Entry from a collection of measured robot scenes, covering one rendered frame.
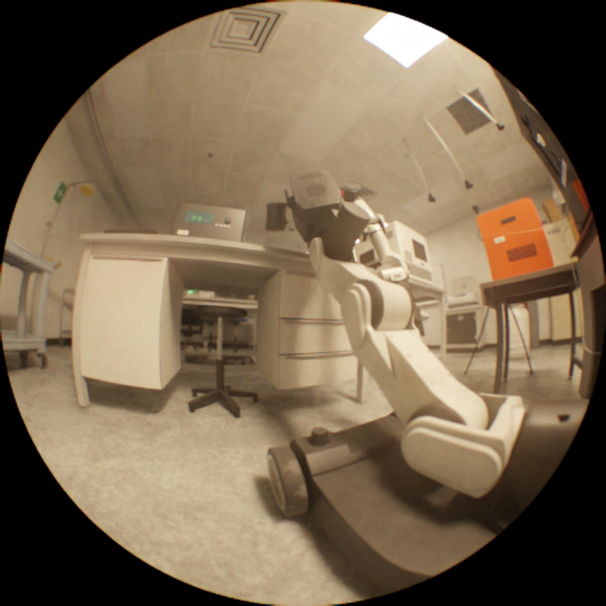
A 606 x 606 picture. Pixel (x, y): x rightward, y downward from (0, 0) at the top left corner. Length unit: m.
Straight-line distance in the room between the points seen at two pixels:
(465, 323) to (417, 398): 3.44
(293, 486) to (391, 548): 0.23
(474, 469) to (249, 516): 0.49
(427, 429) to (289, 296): 0.85
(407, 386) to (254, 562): 0.50
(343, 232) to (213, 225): 0.68
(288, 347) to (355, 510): 0.80
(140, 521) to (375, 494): 0.54
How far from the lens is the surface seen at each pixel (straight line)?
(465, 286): 4.43
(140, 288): 1.00
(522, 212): 1.39
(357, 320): 0.44
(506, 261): 1.29
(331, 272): 0.64
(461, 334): 3.83
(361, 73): 2.42
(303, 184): 0.93
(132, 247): 1.09
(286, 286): 0.99
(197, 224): 1.09
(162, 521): 0.62
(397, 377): 0.43
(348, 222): 0.66
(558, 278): 1.27
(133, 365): 1.02
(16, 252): 1.87
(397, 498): 0.43
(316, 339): 1.04
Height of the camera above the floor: 0.49
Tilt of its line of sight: 9 degrees up
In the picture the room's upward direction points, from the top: straight up
